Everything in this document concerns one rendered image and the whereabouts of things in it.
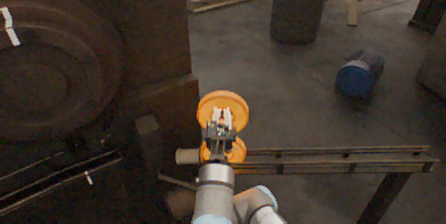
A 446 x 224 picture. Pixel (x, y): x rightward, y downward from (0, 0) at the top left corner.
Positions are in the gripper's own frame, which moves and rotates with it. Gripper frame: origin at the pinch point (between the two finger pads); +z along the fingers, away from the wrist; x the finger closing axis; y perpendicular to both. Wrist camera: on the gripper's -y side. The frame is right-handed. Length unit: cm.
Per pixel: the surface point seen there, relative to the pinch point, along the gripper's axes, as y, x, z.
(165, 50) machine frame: 0.9, 22.2, 24.0
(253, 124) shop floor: -115, -15, 65
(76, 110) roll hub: 14.5, 35.4, -11.8
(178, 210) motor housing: -37.5, 16.5, -21.4
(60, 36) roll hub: 32.5, 32.8, -5.1
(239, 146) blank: -17.0, -5.4, -3.8
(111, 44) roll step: 22.2, 28.3, 3.8
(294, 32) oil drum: -140, -62, 204
